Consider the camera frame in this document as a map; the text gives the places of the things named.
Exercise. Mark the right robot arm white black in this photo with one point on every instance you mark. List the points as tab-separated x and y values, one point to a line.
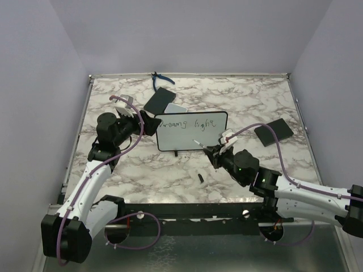
287	197

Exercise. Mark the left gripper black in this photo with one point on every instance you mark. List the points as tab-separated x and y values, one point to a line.
150	124

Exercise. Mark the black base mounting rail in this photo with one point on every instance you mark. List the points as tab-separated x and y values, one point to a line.
193	219

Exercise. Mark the small whiteboard black frame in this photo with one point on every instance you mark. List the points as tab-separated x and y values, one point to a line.
177	130

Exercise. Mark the black rectangular box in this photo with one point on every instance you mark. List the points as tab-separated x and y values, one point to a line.
159	101

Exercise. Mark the black whiteboard marker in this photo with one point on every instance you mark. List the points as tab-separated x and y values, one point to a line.
198	143

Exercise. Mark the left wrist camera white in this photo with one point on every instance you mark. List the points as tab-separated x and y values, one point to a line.
122	108

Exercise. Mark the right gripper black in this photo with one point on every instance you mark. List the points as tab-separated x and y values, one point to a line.
214	151

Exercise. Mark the black marker cap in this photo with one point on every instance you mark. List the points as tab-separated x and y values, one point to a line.
200	178

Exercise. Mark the small white square device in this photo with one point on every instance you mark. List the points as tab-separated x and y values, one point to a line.
173	108

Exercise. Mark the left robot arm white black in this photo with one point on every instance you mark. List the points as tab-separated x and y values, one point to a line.
67	235

